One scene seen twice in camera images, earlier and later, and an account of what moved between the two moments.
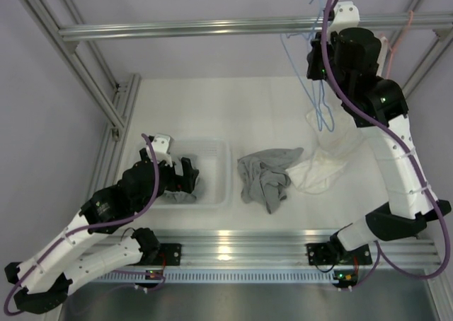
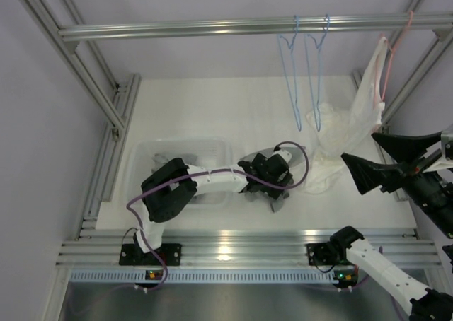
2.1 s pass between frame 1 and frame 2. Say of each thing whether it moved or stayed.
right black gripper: moved
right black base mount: stayed
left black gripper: moved
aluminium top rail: stayed
